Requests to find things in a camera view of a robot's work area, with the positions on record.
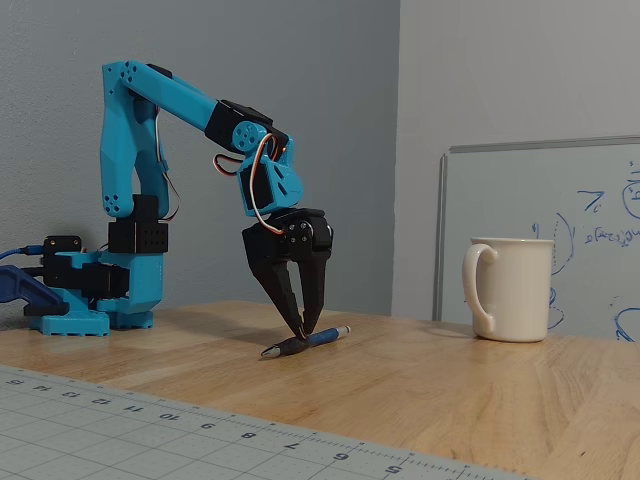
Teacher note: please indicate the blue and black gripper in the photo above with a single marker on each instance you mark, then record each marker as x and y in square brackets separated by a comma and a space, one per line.
[267, 240]

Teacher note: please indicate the blue and black pen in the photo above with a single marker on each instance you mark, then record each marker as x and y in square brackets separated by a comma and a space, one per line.
[325, 336]

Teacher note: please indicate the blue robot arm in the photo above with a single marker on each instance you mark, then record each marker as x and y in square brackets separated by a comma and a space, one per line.
[120, 150]

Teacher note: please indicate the cream ceramic mug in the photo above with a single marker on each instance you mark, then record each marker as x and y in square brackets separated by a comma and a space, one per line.
[517, 290]

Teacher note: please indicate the grey cutting mat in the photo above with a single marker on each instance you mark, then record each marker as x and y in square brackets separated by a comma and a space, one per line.
[125, 435]

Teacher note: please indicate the black controller board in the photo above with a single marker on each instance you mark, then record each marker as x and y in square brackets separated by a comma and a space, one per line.
[62, 250]

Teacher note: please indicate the dark blue table clamp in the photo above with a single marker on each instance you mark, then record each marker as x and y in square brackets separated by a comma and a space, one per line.
[25, 290]

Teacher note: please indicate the whiteboard with blue drawings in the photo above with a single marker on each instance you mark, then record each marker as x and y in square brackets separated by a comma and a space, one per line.
[590, 235]

